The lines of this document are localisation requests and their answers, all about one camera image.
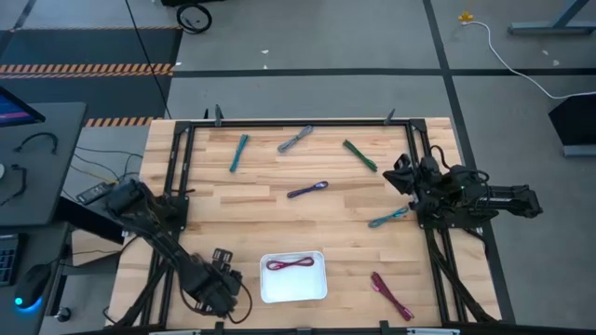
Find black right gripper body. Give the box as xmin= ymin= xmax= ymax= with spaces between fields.
xmin=411 ymin=156 xmax=442 ymax=200

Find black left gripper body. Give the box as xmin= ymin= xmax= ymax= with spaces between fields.
xmin=187 ymin=259 xmax=244 ymax=316

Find light teal USB-C cable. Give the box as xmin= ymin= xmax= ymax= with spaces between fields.
xmin=367 ymin=206 xmax=410 ymax=229

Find green USB-C cable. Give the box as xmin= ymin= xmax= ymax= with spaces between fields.
xmin=342 ymin=139 xmax=379 ymax=173

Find white rectangular tray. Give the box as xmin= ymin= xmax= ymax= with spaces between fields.
xmin=259 ymin=250 xmax=329 ymax=304

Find purple USB-C cable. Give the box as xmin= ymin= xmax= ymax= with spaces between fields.
xmin=286 ymin=181 xmax=330 ymax=200

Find dark teal USB-C cable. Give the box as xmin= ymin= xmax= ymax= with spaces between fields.
xmin=228 ymin=133 xmax=251 ymax=174

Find black box on stand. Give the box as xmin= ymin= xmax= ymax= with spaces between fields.
xmin=548 ymin=92 xmax=596 ymax=158

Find black computer mouse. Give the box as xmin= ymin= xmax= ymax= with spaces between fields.
xmin=12 ymin=263 xmax=53 ymax=311

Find black desk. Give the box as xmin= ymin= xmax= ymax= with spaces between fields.
xmin=0 ymin=101 xmax=88 ymax=228

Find grey table leg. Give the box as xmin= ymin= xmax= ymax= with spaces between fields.
xmin=507 ymin=0 xmax=596 ymax=37

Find black keyboard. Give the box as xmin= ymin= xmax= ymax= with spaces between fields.
xmin=0 ymin=234 xmax=20 ymax=287

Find black floor mat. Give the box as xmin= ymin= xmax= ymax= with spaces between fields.
xmin=0 ymin=26 xmax=184 ymax=128

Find computer monitor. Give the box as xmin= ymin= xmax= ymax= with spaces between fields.
xmin=0 ymin=86 xmax=47 ymax=128

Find black aluminium table frame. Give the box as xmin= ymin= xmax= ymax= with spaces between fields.
xmin=111 ymin=118 xmax=596 ymax=335

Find grey USB-C cable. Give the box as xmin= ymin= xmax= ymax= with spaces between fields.
xmin=277 ymin=124 xmax=315 ymax=154

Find white floor cable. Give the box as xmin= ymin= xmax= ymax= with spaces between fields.
xmin=461 ymin=20 xmax=596 ymax=101

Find thin loose wires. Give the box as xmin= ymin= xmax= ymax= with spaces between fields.
xmin=69 ymin=145 xmax=144 ymax=185

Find black floor cable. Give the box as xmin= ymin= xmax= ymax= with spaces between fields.
xmin=124 ymin=0 xmax=173 ymax=120

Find thin black desk cable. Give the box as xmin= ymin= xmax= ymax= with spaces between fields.
xmin=0 ymin=163 xmax=28 ymax=208

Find curved black desk cable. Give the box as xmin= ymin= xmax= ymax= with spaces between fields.
xmin=12 ymin=131 xmax=60 ymax=156

